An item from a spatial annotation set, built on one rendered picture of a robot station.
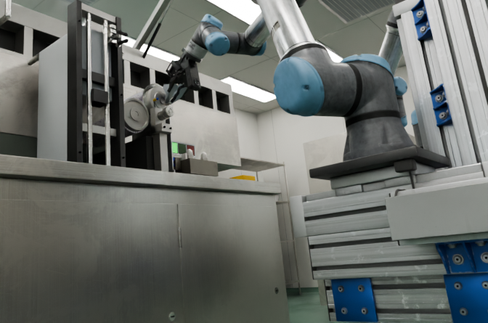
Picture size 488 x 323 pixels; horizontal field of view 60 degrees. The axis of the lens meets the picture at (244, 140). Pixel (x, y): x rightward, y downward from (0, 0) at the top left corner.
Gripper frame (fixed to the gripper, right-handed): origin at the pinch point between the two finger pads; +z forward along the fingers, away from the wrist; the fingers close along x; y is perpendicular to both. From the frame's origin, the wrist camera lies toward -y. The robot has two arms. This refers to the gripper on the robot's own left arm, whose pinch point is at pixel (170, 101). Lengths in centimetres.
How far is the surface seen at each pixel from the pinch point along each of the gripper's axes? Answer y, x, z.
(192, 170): -19.8, -9.3, 16.5
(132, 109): -1.7, 15.2, 6.0
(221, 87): 52, -77, 5
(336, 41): 155, -312, -56
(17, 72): 34, 41, 19
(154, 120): -6.0, 7.8, 6.0
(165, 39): 232, -167, 36
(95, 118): 7.8, 20.3, 17.5
